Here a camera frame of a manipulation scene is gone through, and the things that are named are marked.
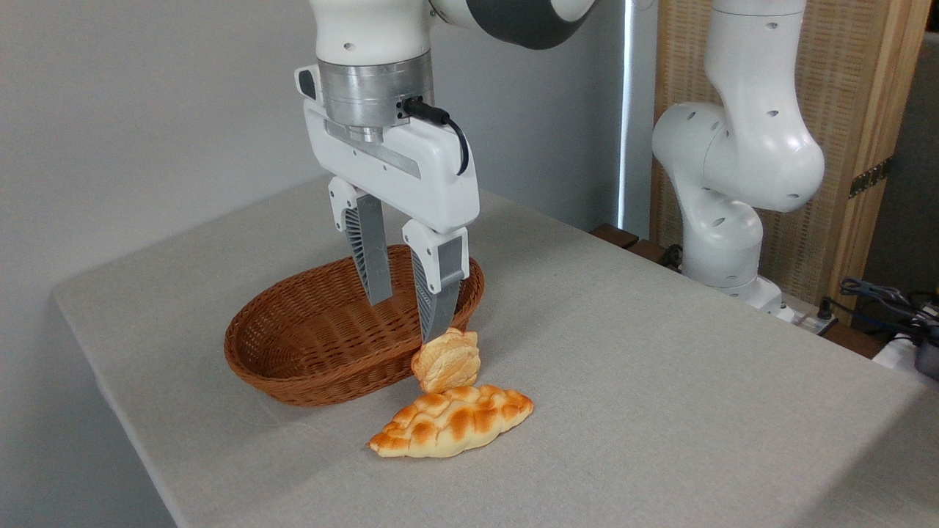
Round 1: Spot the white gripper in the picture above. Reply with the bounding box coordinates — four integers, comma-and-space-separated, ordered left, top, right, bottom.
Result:
304, 99, 482, 345

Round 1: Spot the small round bread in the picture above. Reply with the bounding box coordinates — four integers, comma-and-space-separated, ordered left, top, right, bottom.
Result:
411, 328, 482, 395

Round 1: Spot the brown wicker basket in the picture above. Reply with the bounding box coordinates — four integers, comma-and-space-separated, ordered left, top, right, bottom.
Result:
224, 244, 486, 408

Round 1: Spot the long braided bread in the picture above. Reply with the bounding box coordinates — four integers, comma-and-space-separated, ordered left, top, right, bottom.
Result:
367, 384, 535, 460

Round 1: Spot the white vertical light strip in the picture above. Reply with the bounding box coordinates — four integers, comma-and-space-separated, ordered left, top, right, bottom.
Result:
617, 0, 634, 230

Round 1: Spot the grey tablecloth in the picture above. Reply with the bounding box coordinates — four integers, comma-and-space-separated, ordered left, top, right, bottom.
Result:
51, 172, 939, 528

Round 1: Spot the black screen hinge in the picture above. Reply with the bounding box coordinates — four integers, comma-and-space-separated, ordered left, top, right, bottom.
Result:
849, 157, 893, 199

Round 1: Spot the wooden rattan screen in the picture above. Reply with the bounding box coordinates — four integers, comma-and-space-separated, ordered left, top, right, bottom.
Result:
649, 0, 933, 325

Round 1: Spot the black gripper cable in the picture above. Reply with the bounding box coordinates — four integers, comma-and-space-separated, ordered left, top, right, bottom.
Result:
400, 97, 471, 177

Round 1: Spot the black cable bundle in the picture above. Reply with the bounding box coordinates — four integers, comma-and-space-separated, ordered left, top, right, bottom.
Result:
838, 276, 939, 347

